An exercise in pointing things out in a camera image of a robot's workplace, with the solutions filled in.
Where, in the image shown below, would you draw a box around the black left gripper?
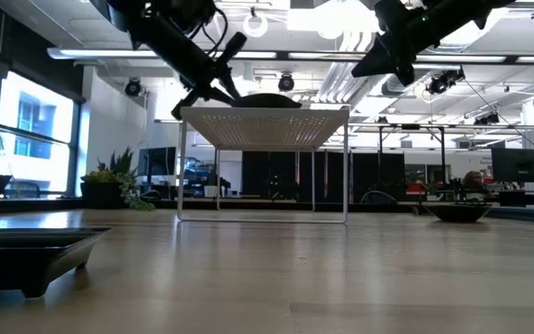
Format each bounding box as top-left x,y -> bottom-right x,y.
170,49 -> 244,121

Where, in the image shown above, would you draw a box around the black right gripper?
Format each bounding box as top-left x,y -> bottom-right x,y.
350,0 -> 440,88

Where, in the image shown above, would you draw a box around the black bowl-shaped mini plate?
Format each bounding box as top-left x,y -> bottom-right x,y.
230,93 -> 303,109

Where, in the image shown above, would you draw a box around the black round mini bowl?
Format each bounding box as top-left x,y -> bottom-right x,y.
426,203 -> 492,224

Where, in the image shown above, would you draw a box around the black square footed plate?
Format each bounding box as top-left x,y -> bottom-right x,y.
0,226 -> 111,300

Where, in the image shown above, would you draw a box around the black ceiling spotlight cluster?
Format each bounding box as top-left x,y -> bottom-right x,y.
426,67 -> 466,96

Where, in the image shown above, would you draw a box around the white perforated metal shelf rack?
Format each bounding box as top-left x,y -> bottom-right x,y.
176,106 -> 351,225

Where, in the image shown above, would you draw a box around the long ceiling light bar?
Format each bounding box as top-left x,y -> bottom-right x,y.
46,45 -> 534,67

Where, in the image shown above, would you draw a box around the black computer monitor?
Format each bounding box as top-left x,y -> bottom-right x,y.
137,147 -> 178,178
490,148 -> 534,184

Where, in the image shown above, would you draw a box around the black office chair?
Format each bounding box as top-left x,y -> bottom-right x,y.
360,190 -> 399,206

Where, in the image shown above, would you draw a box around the potted succulent plant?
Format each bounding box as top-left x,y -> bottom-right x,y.
80,147 -> 157,212

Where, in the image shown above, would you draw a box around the person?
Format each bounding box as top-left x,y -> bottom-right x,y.
461,170 -> 485,190

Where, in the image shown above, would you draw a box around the large window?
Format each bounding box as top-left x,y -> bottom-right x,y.
0,69 -> 82,199

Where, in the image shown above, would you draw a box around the black metal gantry frame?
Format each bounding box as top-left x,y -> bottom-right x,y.
376,122 -> 448,186

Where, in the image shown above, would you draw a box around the black ceiling dome camera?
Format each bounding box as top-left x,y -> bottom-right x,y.
277,72 -> 296,93
124,77 -> 144,98

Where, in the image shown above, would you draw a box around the white ring ceiling lamp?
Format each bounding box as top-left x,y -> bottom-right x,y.
242,6 -> 270,39

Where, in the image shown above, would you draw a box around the black partition wall panels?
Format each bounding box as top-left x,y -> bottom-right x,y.
241,151 -> 407,203

